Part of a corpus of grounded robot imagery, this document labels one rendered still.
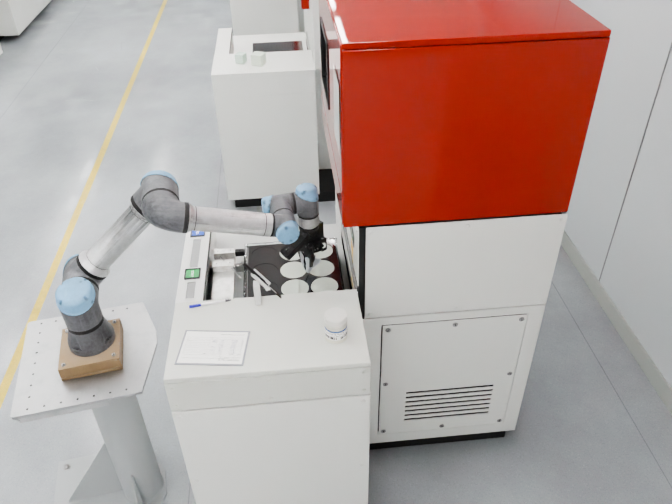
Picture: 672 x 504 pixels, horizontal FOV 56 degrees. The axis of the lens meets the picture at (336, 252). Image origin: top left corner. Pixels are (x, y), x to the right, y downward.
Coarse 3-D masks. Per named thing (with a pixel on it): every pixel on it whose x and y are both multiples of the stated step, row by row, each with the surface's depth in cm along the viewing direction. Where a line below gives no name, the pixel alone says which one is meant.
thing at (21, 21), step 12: (0, 0) 694; (12, 0) 707; (24, 0) 741; (36, 0) 778; (48, 0) 820; (0, 12) 701; (12, 12) 705; (24, 12) 738; (36, 12) 775; (0, 24) 709; (12, 24) 710; (24, 24) 736; (0, 36) 729
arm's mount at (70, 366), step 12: (120, 324) 219; (120, 336) 215; (60, 348) 210; (108, 348) 209; (120, 348) 211; (60, 360) 205; (72, 360) 205; (84, 360) 205; (96, 360) 205; (108, 360) 205; (120, 360) 207; (60, 372) 203; (72, 372) 204; (84, 372) 206; (96, 372) 207
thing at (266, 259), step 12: (252, 252) 246; (264, 252) 246; (276, 252) 246; (336, 252) 245; (252, 264) 240; (264, 264) 240; (276, 264) 240; (336, 264) 239; (264, 276) 234; (276, 276) 234; (312, 276) 234; (324, 276) 233; (336, 276) 233; (252, 288) 229; (264, 288) 229; (276, 288) 228
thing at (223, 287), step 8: (216, 272) 240; (224, 272) 239; (232, 272) 239; (216, 280) 236; (224, 280) 236; (232, 280) 236; (216, 288) 232; (224, 288) 232; (232, 288) 232; (216, 296) 228; (224, 296) 228; (232, 296) 228
